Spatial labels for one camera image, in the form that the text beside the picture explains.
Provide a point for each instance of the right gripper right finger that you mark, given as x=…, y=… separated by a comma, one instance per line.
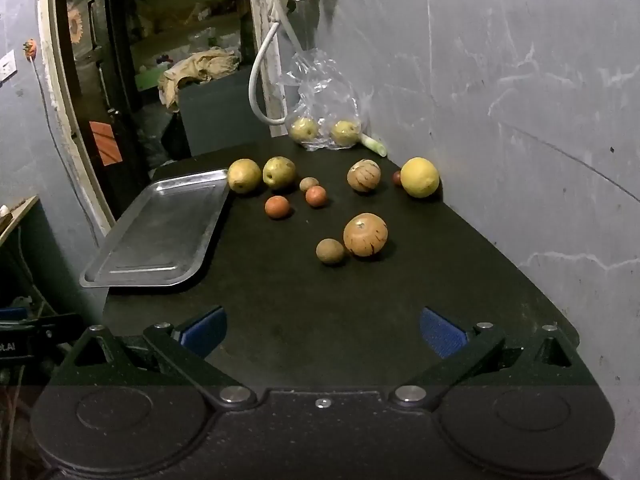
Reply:
x=483, y=355

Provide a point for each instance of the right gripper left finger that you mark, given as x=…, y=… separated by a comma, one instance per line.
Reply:
x=162, y=355

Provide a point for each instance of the orange tangerine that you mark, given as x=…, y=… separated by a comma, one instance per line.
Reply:
x=277, y=207
x=316, y=196

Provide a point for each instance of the small brown kiwi fruit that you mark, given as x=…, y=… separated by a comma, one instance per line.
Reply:
x=330, y=251

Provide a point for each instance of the yellow lemon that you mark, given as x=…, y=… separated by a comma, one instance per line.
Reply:
x=419, y=177

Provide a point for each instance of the green yellow pear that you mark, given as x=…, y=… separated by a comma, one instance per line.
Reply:
x=278, y=172

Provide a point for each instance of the pale striped melon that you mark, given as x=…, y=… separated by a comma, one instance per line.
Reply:
x=364, y=176

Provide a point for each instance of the metal tray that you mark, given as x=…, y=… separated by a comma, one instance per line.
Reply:
x=162, y=238

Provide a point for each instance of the wooden side shelf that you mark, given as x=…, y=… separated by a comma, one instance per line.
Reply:
x=11, y=220

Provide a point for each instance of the green onion stalk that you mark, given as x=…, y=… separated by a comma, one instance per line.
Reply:
x=373, y=145

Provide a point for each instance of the dark grey cabinet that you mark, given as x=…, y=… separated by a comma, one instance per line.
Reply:
x=217, y=114

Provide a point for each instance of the bagged pear left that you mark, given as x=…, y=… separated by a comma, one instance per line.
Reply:
x=303, y=130

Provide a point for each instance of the bagged pear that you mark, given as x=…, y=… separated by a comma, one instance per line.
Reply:
x=345, y=133
x=303, y=130

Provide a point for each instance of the bagged pear right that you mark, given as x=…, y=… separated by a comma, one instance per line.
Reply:
x=345, y=133

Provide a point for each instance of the clear plastic bag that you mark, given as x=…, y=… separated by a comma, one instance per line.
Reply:
x=323, y=93

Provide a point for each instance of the beige crumpled cloth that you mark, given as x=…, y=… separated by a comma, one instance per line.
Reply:
x=205, y=66

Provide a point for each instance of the white wall switch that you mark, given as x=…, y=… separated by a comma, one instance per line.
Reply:
x=7, y=66

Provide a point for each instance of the orange wall plug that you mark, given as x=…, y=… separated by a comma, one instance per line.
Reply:
x=30, y=49

